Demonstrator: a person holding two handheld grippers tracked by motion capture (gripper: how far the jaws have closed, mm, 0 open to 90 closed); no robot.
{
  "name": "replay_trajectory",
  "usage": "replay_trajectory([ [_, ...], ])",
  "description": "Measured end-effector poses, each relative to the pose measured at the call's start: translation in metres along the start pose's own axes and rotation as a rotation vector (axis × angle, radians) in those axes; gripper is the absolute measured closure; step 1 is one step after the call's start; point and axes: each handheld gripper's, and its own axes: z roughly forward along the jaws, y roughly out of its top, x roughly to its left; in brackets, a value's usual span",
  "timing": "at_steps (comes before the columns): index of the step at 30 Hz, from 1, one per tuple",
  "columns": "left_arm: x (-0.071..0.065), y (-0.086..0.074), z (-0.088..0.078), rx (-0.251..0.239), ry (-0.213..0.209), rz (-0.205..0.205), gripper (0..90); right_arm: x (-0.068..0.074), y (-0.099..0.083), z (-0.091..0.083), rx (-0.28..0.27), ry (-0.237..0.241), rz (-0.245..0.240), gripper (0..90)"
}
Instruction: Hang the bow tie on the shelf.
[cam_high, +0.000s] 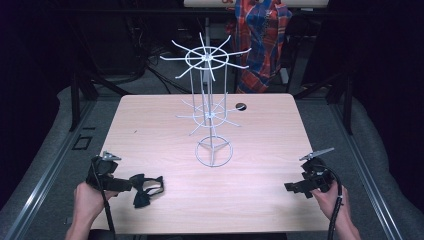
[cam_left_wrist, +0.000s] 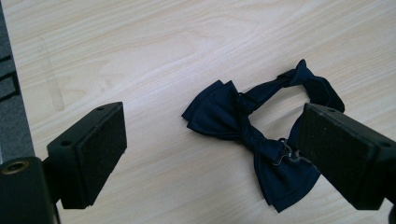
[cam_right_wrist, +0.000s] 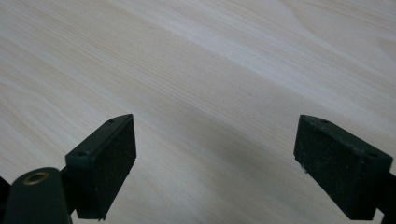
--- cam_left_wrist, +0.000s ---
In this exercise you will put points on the grey carpet with black lines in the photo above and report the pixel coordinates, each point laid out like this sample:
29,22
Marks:
12,124

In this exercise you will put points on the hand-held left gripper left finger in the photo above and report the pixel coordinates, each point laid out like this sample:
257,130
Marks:
93,155

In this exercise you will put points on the navy blue bow tie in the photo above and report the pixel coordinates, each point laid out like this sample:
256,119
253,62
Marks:
218,115

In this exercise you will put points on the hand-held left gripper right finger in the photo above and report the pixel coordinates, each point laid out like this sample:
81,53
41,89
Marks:
342,161

